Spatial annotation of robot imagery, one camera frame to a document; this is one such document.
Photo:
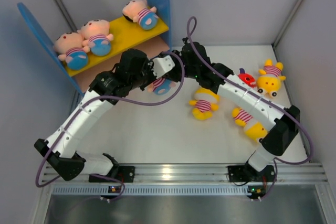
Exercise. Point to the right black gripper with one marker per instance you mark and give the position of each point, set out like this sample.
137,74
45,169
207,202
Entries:
171,75

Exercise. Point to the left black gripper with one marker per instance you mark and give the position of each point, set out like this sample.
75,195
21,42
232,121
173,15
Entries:
152,77

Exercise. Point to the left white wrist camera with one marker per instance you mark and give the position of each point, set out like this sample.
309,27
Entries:
162,65

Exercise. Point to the boy plush doll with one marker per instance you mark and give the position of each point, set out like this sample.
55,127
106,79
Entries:
71,50
161,86
96,35
138,11

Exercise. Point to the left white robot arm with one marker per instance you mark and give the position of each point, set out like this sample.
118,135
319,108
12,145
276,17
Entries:
61,148

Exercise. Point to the blue yellow toy shelf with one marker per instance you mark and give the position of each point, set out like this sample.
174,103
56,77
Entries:
126,35

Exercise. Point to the red shark plush toy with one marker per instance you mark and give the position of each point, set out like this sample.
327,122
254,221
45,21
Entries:
247,78

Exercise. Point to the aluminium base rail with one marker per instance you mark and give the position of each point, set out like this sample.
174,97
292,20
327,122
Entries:
197,180

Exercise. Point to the yellow striped plush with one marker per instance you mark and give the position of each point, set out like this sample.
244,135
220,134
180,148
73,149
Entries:
205,102
253,129
270,79

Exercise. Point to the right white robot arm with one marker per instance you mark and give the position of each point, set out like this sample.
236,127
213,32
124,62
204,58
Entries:
282,124

